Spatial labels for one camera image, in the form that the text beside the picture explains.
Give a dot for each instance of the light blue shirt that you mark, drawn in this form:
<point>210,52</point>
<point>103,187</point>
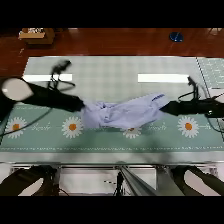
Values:
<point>130,113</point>

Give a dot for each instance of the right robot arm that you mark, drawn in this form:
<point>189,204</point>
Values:
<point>196,107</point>

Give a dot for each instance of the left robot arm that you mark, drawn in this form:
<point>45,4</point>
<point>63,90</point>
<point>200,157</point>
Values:
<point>43,96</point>

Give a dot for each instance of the blue round object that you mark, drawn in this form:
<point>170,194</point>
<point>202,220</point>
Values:
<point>176,36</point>

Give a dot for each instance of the brown cardboard box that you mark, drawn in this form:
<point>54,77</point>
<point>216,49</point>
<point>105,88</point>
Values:
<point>36,36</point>

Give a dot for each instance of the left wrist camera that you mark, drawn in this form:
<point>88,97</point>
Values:
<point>60,68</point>

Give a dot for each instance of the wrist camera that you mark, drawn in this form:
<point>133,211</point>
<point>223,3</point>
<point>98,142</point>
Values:
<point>60,68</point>
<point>192,86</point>

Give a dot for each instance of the silver frame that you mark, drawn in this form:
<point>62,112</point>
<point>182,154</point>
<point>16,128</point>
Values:
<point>135,181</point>

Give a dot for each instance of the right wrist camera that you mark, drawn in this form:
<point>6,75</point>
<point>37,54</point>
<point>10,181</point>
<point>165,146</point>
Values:
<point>192,86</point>

